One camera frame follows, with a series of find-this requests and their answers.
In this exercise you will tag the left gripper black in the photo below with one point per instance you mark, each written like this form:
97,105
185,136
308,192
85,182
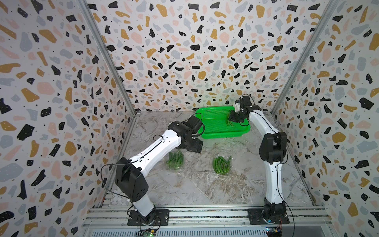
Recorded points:
198,147

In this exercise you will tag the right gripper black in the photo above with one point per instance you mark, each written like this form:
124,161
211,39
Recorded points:
231,118

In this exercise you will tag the clear container peppers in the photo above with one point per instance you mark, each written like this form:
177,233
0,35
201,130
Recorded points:
222,165
175,161

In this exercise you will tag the green plastic mesh basket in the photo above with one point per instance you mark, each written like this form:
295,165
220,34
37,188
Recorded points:
214,120

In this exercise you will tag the green peppers bunch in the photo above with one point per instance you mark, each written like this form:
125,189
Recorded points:
229,123

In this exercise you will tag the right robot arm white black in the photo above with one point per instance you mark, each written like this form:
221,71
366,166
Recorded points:
272,152

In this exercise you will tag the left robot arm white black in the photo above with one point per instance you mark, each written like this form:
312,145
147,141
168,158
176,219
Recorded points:
130,174

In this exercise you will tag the left circuit board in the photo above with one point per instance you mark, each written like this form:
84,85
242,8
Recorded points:
147,233

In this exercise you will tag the circuit board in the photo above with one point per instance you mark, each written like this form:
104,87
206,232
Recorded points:
147,233
273,232

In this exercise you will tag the right circuit board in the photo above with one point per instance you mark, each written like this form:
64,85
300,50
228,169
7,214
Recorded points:
273,232

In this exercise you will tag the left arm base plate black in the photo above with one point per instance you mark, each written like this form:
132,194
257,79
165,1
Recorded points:
158,217

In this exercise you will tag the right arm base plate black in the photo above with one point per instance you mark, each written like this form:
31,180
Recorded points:
259,216

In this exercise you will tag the aluminium front rail frame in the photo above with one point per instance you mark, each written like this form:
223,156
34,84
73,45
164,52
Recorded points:
209,221

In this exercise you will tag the right corner aluminium post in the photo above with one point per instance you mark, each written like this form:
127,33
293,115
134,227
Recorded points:
327,14

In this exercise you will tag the corner aluminium post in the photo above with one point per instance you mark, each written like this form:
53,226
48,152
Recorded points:
327,14
104,51

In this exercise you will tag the left corner aluminium post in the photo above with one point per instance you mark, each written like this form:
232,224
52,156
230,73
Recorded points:
104,51

